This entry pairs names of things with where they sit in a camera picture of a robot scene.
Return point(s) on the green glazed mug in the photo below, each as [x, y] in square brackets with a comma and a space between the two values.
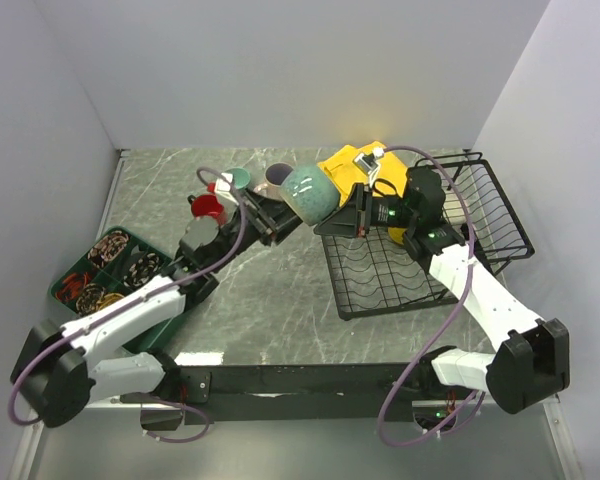
[310, 193]

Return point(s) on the small teal cup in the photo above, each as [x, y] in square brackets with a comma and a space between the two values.
[240, 177]

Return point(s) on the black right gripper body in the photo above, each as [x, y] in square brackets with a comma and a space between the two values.
[391, 212]

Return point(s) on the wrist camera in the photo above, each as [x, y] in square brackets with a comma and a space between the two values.
[370, 164]
[221, 188]

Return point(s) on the red mug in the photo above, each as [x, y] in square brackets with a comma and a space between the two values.
[207, 205]

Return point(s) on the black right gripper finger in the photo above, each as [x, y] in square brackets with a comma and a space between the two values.
[356, 197]
[346, 222]

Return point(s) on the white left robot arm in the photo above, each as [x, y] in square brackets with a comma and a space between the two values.
[62, 369]

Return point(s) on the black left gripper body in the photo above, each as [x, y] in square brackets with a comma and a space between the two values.
[255, 231]

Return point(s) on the black front base bar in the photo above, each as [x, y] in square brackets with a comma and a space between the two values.
[279, 392]

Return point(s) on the yellow mug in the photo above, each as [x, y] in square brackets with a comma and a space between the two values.
[397, 235]

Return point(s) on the pink mug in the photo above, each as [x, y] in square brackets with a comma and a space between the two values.
[274, 177]

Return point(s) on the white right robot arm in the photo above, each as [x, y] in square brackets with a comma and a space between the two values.
[531, 361]

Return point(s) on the yellow cloth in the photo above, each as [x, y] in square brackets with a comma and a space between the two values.
[340, 168]

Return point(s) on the black wire dish rack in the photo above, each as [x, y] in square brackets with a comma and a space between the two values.
[372, 276]

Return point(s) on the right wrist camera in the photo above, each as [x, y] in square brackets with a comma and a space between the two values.
[370, 164]

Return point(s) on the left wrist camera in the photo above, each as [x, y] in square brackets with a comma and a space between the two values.
[221, 188]

